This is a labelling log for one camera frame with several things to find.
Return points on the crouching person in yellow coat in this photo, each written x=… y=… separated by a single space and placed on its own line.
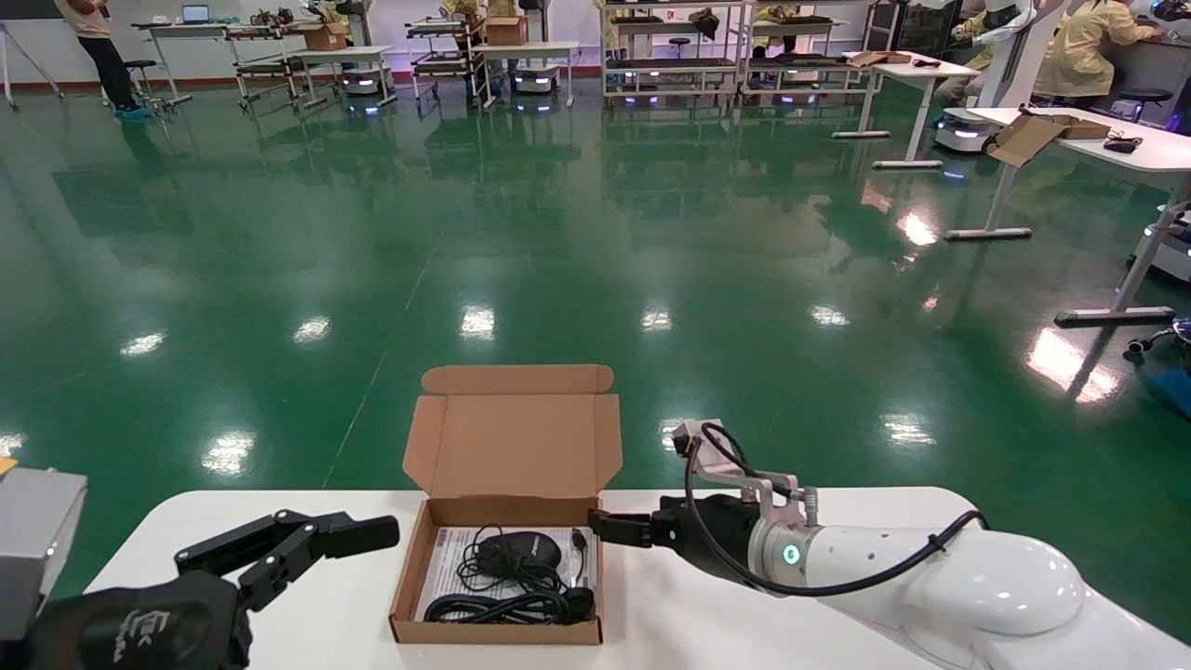
x=972 y=56

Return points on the person in beige top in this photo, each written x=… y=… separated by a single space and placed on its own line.
x=98 y=46

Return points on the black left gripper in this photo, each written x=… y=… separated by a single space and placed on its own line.
x=140 y=633

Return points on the metal trolley rack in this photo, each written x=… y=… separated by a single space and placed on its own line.
x=265 y=65
x=445 y=60

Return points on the white table leg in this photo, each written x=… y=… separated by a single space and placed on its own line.
x=1154 y=154

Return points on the white printed paper manual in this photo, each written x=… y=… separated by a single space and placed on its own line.
x=447 y=558

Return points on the white rectangular table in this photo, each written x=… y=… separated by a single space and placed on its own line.
x=526 y=46
x=921 y=70
x=344 y=53
x=177 y=30

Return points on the brown cardboard storage box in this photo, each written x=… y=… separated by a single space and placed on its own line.
x=512 y=447

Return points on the open laptop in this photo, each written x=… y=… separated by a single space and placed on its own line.
x=195 y=14

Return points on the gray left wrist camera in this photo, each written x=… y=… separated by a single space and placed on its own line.
x=33 y=540

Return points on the open flat cardboard box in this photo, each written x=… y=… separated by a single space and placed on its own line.
x=1028 y=140

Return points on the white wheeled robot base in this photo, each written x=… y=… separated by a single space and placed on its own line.
x=365 y=82
x=1172 y=256
x=537 y=80

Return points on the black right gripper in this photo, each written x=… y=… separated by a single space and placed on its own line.
x=712 y=535

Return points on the black chair caster base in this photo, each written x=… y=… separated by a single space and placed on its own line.
x=1163 y=340

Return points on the white wheeled robot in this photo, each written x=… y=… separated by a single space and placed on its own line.
x=1010 y=56

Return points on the flat brown cardboard box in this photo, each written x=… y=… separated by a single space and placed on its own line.
x=875 y=58

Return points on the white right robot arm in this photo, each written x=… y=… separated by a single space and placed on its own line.
x=977 y=596

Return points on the seated person in yellow coat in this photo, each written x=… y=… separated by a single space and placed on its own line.
x=1079 y=51

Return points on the black round stool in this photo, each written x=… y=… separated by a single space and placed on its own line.
x=141 y=65
x=1144 y=95

